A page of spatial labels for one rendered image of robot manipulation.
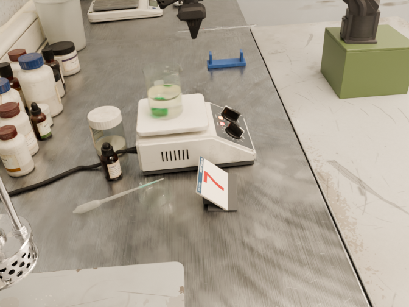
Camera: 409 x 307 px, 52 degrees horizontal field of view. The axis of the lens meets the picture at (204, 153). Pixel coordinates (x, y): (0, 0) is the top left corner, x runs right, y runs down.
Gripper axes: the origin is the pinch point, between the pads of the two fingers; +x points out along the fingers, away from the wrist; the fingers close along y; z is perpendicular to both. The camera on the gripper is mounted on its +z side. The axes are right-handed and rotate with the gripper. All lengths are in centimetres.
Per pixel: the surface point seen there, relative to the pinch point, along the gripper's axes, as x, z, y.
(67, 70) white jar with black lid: 9.4, 33.2, -0.2
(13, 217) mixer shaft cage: -8, 17, 74
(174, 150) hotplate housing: 6.1, 4.6, 45.1
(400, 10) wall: 36, -107, -109
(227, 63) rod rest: 10.2, -8.0, 1.5
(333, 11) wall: 34, -72, -109
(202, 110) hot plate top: 2.4, -0.4, 39.0
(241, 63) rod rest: 10.3, -11.8, 1.7
